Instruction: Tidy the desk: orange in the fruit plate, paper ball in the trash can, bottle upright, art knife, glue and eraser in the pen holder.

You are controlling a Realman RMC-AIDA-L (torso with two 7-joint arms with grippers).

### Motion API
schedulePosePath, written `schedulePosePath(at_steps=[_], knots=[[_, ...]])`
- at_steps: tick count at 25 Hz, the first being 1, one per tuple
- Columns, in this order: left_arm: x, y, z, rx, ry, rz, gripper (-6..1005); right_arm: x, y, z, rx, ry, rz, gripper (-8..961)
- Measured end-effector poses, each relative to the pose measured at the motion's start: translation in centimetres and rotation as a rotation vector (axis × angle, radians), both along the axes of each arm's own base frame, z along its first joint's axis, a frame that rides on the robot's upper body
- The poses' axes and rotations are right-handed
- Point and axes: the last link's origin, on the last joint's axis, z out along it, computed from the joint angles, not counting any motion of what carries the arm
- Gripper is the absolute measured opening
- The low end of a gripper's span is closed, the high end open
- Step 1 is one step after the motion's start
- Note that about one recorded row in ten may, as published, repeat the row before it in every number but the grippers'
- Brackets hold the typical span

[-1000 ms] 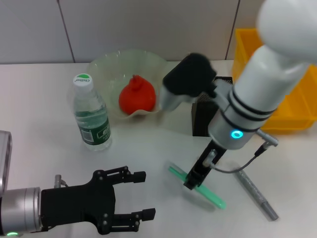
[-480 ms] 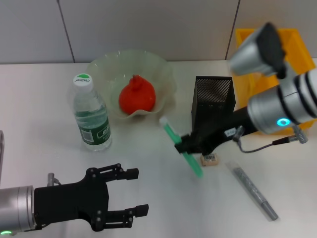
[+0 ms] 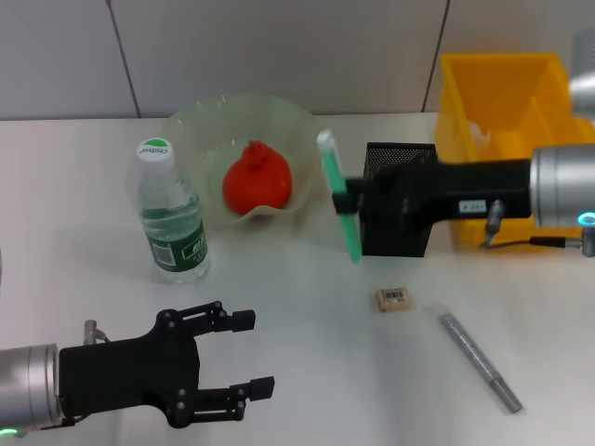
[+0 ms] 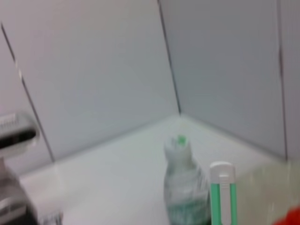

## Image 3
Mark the mint green utility knife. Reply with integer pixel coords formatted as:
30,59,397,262
316,128,364,265

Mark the beige barcode eraser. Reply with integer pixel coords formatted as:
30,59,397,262
375,286,414,313

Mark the yellow plastic bin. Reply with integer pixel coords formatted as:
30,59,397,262
434,52,595,245

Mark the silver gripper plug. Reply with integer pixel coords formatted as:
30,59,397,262
83,319,107,348
484,199,507,234

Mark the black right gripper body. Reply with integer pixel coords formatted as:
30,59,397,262
360,155,534,233

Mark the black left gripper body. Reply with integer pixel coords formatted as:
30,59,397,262
59,309,202,428

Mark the clear green-label water bottle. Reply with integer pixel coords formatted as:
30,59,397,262
136,138,211,285

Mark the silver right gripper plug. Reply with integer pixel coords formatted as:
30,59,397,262
484,199,507,234

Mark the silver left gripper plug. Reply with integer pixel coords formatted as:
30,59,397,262
83,319,107,348

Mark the black mesh pen holder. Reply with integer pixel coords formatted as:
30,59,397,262
358,141,443,257

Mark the pale green wavy fruit bowl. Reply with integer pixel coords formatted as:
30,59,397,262
162,92,334,228

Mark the grey marker pen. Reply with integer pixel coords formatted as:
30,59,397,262
430,301,524,414

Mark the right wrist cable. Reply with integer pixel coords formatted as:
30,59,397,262
480,227,595,257

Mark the white paper ball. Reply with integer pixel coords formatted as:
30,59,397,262
467,119,493,152

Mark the orange toy fruit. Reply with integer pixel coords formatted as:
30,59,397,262
221,138,294,216

